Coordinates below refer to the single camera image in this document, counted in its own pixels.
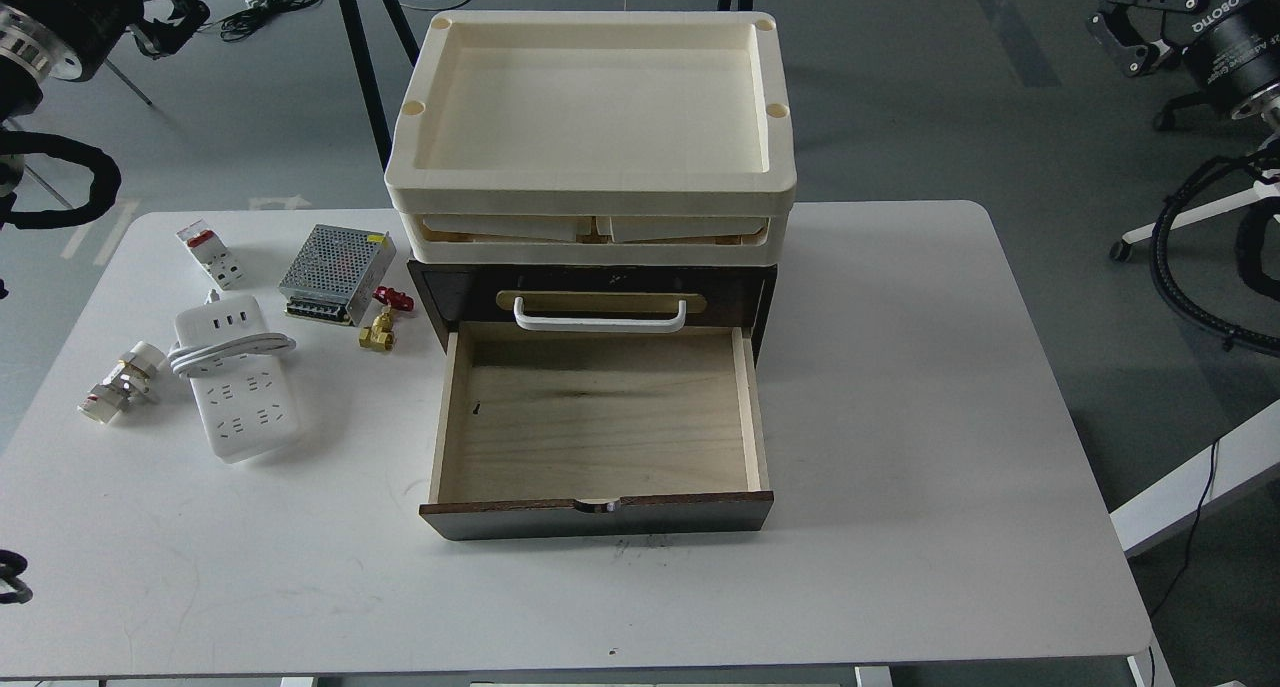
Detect open wooden drawer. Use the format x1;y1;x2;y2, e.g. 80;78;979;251
419;322;774;541

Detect black corrugated left cable conduit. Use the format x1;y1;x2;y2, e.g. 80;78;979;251
0;130;123;232

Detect black corrugated right cable conduit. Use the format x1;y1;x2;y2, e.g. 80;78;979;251
1148;152;1280;358

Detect thin black floor cable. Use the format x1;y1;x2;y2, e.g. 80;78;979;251
1146;438;1221;623

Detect white power strip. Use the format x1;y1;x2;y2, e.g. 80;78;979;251
169;290;302;463

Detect white power strip cable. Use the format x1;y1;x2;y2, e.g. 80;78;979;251
166;289;298;377

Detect cream lower stacked tray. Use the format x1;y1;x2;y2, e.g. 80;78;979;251
401;212;788;267

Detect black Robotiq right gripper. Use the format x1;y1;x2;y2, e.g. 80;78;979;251
1087;0;1279;119

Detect black cable bundle on floor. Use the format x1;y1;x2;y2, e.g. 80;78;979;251
218;0;326;43

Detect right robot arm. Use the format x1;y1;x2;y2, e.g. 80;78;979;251
1088;0;1279;130

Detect white drawer handle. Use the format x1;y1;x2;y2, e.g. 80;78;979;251
513;298;689;333

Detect white table leg beam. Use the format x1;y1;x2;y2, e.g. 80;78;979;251
1111;400;1279;557

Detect black corrugated cable conduit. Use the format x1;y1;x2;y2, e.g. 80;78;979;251
0;130;123;232
1148;152;1280;358

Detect metal mesh power supply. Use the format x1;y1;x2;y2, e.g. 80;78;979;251
279;225;396;326

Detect white circuit breaker red switch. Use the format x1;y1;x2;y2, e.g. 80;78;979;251
175;219;246;290

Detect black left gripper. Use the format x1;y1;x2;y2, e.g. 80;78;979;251
3;0;210;81

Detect cream plastic tray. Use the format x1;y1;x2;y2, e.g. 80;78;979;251
385;12;797;217

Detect brass valve red handle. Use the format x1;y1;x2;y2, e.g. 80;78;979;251
358;285;415;353

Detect white plastic pipe fitting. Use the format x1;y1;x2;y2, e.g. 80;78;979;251
77;342;166;423

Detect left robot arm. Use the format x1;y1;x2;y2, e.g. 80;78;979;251
1;0;210;119

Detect black metal stand legs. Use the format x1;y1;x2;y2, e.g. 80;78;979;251
330;0;421;173

